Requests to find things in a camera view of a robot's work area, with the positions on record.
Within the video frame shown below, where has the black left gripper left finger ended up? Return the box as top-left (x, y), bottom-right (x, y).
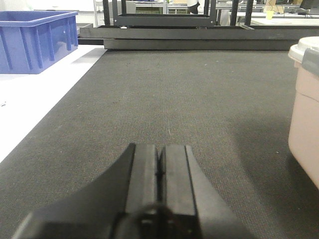
top-left (13, 143), bottom-right (157, 239)

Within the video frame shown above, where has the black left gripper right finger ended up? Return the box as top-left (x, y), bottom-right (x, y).
top-left (160, 145), bottom-right (254, 239)

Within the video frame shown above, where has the white plastic bin with lid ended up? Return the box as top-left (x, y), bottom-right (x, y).
top-left (288, 36), bottom-right (319, 187)

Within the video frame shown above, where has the dark grey table mat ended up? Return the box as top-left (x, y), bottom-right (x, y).
top-left (0, 51), bottom-right (319, 239)

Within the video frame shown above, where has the blue plastic crate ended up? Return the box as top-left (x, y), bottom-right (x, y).
top-left (0, 10), bottom-right (78, 74)

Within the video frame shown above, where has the yellow-green cup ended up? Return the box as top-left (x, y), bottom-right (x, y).
top-left (265, 10), bottom-right (274, 20)

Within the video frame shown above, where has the black metal frame rack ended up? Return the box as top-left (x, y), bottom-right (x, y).
top-left (79, 0), bottom-right (319, 51)

